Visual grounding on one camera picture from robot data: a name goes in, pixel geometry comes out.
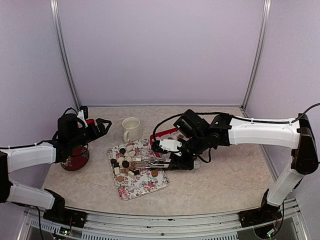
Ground right aluminium frame post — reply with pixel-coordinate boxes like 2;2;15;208
241;0;272;111

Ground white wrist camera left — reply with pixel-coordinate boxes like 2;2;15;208
77;105;89;128

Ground dark round fluted chocolate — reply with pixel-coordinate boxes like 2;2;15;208
119;148;126;154

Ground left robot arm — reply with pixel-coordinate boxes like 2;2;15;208
0;113;112;228

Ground left aluminium frame post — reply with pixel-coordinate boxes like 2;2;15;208
49;0;81;110

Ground aluminium front rail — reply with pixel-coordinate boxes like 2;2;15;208
14;200;309;240

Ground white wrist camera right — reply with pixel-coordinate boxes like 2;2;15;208
152;139;183;153

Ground white ribbed ceramic mug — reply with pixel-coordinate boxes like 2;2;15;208
122;117;143;143

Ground red floral vase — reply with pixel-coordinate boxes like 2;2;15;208
60;146;90;172

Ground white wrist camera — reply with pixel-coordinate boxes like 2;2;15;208
77;105;89;128
152;139;183;153

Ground caramel ridged oval chocolate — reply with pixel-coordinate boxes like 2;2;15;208
151;170;158;177

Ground floral rectangular tray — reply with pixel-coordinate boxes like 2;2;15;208
107;139;169;201

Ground red box with paper cups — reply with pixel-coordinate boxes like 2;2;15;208
149;128;188;157

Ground white round chocolate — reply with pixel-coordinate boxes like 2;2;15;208
126;145;134;152

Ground aluminium frame post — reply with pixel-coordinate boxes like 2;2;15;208
49;0;81;110
241;0;272;111

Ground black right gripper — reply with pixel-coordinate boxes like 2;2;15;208
167;132;209;170

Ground metal tongs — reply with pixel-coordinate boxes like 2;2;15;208
132;156;171;169

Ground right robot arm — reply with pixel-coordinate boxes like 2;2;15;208
158;109;319;228

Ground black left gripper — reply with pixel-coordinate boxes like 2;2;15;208
68;117;111;149

